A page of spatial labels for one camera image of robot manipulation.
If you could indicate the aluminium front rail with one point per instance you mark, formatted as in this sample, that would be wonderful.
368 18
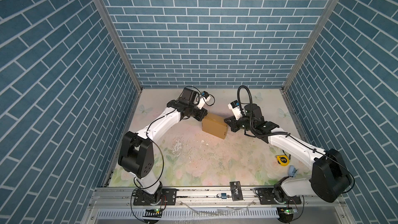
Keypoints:
121 197

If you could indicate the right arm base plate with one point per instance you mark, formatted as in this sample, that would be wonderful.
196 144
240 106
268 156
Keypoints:
271 196

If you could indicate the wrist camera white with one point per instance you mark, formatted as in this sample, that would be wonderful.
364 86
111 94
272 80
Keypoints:
235 108
205 98

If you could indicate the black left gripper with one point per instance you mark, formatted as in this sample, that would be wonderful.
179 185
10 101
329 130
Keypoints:
202 112

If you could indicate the aluminium corner post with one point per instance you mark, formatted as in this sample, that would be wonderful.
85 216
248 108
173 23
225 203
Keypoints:
101 8
329 7

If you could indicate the black VIP card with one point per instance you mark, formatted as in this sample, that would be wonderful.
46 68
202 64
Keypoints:
236 191

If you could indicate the yellow tape measure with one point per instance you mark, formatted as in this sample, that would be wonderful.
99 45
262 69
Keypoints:
283 159

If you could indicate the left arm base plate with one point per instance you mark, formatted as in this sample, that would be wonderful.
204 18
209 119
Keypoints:
164 196

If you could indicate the small padlock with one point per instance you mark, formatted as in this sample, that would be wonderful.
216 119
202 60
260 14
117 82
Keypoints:
222 196

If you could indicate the blue grey stapler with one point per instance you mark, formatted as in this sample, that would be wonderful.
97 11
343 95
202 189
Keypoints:
292 171

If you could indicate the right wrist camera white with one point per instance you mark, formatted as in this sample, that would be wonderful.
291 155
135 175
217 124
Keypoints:
235 108

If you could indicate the aluminium corner post left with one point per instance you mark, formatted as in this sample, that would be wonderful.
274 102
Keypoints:
101 8

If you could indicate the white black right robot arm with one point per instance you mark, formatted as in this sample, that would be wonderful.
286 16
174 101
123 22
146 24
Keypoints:
329 176

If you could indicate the brown cardboard box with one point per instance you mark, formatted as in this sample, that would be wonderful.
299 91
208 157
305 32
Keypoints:
215 125

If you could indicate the white slotted cable duct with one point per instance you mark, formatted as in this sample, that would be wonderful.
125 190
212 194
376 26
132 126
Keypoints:
188 214

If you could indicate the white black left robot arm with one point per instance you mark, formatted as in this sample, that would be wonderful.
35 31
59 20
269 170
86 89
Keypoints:
136 155

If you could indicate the controller board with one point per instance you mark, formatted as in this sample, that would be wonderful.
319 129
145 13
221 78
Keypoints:
153 213
286 214

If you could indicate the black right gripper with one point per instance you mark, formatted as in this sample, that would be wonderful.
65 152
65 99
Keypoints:
233 123

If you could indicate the aluminium corner post right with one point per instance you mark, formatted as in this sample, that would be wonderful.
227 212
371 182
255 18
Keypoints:
329 7

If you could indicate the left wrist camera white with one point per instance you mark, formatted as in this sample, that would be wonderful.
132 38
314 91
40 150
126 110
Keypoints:
205 98

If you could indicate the left controller board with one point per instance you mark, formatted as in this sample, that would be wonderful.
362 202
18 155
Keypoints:
153 213

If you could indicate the right controller board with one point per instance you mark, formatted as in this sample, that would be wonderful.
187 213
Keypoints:
286 214

